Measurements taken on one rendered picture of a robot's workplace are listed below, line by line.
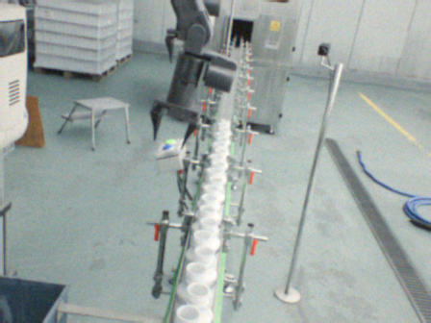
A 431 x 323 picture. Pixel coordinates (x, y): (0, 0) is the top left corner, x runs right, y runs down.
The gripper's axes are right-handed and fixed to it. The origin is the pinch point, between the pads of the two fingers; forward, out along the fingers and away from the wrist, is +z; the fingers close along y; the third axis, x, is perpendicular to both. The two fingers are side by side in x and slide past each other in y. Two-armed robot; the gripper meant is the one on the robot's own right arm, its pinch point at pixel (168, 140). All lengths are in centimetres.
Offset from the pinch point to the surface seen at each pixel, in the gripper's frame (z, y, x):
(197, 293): 12.4, 13.6, -34.3
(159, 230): 22.4, 3.4, -0.7
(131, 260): 132, -13, 145
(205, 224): 10.5, 12.7, -13.8
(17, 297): 43.0, -22.8, -10.9
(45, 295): 40.5, -16.8, -10.9
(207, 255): 12.0, 14.2, -22.6
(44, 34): 108, -265, 621
